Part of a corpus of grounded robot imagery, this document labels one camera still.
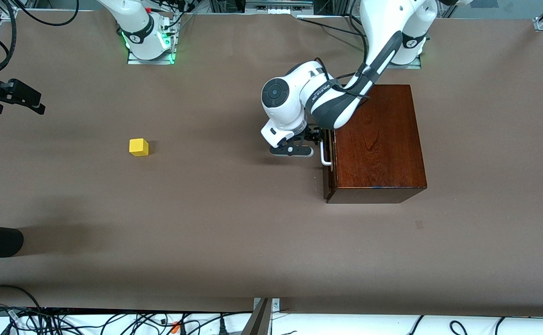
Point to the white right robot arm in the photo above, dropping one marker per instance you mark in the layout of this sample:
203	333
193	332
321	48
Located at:
136	28

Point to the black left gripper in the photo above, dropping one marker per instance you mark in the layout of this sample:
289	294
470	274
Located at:
314	134

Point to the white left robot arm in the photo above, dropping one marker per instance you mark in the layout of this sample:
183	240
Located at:
327	97

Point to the dark brown wooden cabinet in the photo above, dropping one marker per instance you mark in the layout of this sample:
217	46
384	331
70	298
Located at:
383	149

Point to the wooden drawer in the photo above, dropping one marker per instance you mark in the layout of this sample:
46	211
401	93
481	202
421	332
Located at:
328	186

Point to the yellow cube block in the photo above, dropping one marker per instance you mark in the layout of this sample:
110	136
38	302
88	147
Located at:
138	147

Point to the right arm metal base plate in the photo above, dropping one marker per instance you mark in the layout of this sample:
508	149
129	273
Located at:
159	61

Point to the small aluminium bracket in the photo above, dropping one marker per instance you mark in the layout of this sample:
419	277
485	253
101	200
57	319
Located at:
276	304

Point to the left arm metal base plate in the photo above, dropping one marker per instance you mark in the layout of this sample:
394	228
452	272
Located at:
413	66

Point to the dark metal bar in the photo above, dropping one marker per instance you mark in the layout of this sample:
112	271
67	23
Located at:
257	323

